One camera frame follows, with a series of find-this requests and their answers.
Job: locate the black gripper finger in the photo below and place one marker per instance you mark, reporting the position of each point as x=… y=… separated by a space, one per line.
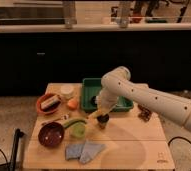
x=102 y=121

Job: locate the dark red colander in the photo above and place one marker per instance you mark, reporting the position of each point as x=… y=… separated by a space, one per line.
x=51 y=135

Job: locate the green plastic cup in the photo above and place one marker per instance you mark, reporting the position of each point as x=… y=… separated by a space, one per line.
x=77 y=127

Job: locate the black stand left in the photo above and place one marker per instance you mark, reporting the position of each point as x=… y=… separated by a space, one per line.
x=16 y=157

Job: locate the white round container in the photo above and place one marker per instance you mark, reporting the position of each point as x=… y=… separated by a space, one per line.
x=67 y=91

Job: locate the orange fruit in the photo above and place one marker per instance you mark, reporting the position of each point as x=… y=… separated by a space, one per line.
x=72 y=104

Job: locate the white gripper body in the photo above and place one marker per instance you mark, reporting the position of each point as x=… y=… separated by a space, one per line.
x=106 y=101

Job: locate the wooden table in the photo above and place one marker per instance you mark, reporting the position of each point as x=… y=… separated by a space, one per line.
x=130 y=144

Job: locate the small metal spoon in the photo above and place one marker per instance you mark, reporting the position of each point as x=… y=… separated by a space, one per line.
x=64 y=117

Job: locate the blue grey cloth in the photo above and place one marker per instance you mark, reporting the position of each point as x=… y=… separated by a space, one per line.
x=84 y=152

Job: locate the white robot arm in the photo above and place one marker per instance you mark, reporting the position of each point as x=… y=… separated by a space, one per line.
x=116 y=83

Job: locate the orange bowl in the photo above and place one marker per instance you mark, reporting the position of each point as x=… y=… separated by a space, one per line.
x=48 y=112

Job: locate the brown object at table edge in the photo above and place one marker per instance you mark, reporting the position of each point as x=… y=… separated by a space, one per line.
x=144 y=114

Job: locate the green plastic bin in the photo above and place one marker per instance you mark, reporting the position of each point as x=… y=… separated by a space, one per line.
x=91 y=88

